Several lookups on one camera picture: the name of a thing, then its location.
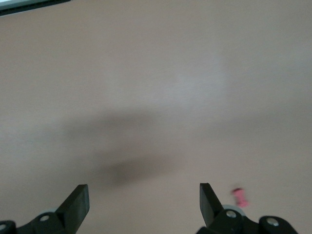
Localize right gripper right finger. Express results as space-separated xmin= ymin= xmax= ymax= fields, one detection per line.
xmin=196 ymin=183 xmax=245 ymax=234

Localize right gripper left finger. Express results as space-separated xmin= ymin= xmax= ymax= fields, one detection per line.
xmin=26 ymin=184 xmax=90 ymax=234

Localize red letter I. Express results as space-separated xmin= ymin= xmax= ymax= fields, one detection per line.
xmin=231 ymin=187 xmax=249 ymax=208

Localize brown table cover sheet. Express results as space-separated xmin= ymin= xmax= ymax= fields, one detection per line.
xmin=0 ymin=0 xmax=312 ymax=234

